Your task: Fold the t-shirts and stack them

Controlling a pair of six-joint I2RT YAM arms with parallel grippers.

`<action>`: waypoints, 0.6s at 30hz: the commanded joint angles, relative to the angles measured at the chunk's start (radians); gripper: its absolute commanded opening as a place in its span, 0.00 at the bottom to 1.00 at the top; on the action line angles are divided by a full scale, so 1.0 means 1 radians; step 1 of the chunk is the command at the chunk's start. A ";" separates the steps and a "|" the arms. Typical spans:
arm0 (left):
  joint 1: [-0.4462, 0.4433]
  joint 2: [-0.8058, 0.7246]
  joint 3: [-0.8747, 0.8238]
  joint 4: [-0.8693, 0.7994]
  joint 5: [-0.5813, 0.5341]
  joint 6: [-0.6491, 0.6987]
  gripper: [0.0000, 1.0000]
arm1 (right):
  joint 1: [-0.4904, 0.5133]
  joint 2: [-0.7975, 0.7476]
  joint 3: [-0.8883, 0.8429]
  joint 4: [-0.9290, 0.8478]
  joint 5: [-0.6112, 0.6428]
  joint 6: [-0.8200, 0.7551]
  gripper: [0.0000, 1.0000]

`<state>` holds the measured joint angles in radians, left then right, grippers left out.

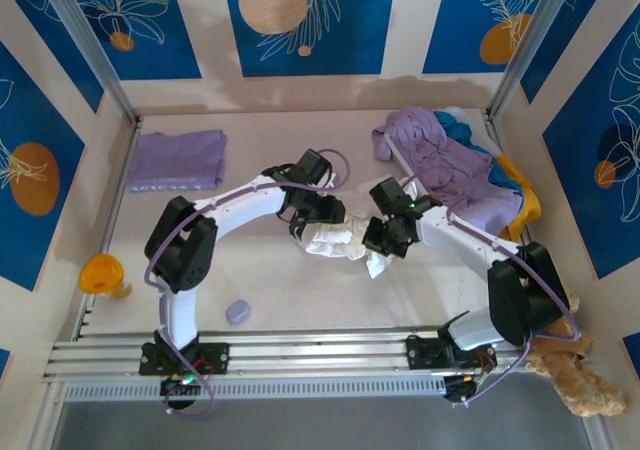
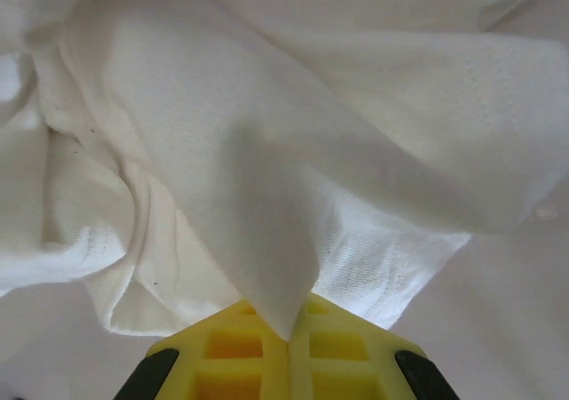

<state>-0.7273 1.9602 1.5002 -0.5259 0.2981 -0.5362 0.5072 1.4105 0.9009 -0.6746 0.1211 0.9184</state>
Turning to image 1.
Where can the crumpled blue t-shirt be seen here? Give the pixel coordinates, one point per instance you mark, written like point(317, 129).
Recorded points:
point(452, 127)

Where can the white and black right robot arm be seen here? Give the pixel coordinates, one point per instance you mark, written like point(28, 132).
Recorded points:
point(465, 240)

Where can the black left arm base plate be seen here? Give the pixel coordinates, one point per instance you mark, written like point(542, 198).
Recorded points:
point(215, 357)

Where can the aluminium frame rail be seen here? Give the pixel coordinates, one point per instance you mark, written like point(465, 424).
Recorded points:
point(320, 350)

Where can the brown teddy bear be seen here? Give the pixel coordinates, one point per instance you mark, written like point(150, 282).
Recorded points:
point(590, 390)

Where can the white plastic bin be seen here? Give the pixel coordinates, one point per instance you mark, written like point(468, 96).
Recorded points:
point(400, 157)

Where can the aluminium corner post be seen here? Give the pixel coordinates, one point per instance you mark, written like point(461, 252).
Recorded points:
point(83, 30)
point(535, 30)

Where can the folded purple t-shirt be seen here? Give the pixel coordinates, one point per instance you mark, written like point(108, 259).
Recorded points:
point(175, 160)

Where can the crumpled yellow t-shirt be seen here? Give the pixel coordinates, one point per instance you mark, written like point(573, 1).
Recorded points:
point(530, 210)

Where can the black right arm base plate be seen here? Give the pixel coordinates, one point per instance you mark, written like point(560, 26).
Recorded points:
point(422, 352)

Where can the small lavender case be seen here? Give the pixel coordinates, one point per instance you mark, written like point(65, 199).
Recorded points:
point(238, 311)

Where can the white t-shirt with black print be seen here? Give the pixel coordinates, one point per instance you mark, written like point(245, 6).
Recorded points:
point(330, 242)

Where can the orange plastic cup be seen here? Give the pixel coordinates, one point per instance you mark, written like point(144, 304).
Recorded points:
point(100, 272)

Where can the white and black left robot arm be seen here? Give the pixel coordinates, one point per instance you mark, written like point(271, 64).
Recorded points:
point(240, 200)

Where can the black controller board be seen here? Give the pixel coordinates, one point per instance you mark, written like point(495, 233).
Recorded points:
point(180, 387)
point(460, 387)

